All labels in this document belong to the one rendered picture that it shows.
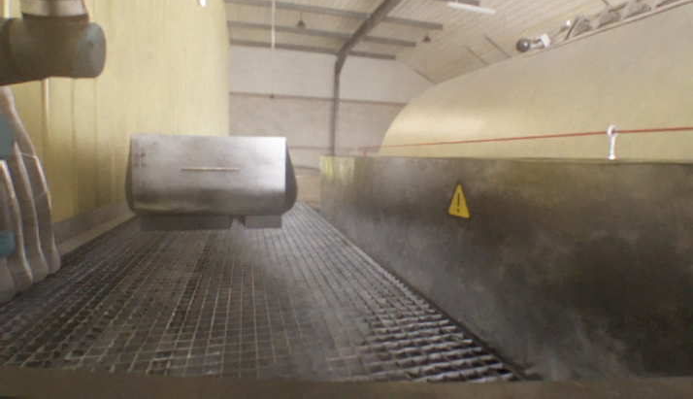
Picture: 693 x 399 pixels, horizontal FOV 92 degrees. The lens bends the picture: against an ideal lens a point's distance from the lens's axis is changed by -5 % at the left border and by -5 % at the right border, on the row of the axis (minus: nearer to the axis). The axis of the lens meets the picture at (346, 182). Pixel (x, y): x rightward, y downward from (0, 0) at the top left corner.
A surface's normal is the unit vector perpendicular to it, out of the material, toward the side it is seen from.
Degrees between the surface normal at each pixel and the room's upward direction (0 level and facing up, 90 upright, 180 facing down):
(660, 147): 75
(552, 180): 90
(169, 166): 90
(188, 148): 90
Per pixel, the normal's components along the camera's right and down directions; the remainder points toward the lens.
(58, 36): 0.48, 0.54
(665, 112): -0.88, -0.39
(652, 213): -0.96, 0.00
